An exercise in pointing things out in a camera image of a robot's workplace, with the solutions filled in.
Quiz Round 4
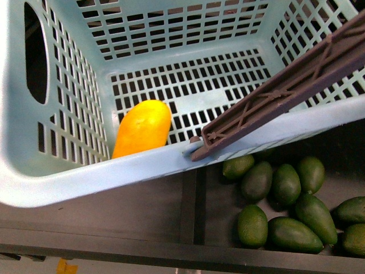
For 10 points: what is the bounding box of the yellow mango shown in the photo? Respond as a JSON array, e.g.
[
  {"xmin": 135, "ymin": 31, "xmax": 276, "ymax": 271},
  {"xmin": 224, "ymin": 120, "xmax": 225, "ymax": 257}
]
[{"xmin": 112, "ymin": 100, "xmax": 172, "ymax": 159}]

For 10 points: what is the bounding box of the brown basket handle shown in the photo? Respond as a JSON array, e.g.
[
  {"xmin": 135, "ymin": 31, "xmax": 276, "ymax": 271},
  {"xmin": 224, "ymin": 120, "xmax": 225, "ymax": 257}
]
[{"xmin": 190, "ymin": 11, "xmax": 364, "ymax": 162}]

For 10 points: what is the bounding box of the light blue plastic basket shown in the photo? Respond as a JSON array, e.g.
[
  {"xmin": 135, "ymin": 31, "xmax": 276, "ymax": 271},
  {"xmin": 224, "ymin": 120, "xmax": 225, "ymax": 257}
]
[{"xmin": 1, "ymin": 1, "xmax": 364, "ymax": 208}]

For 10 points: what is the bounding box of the green avocado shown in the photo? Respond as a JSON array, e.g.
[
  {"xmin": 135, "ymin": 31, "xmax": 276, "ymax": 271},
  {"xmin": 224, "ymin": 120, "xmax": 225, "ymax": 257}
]
[
  {"xmin": 296, "ymin": 156, "xmax": 326, "ymax": 194},
  {"xmin": 342, "ymin": 224, "xmax": 364, "ymax": 257},
  {"xmin": 222, "ymin": 155, "xmax": 255, "ymax": 180},
  {"xmin": 241, "ymin": 161, "xmax": 273, "ymax": 202},
  {"xmin": 294, "ymin": 193, "xmax": 338, "ymax": 245},
  {"xmin": 271, "ymin": 164, "xmax": 301, "ymax": 207},
  {"xmin": 333, "ymin": 196, "xmax": 364, "ymax": 224},
  {"xmin": 237, "ymin": 204, "xmax": 268, "ymax": 249},
  {"xmin": 268, "ymin": 216, "xmax": 324, "ymax": 254}
]

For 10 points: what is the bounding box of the dark wooden produce shelf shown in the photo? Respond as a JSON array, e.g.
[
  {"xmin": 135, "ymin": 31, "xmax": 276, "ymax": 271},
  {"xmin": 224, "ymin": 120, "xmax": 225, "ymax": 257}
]
[{"xmin": 0, "ymin": 116, "xmax": 365, "ymax": 274}]

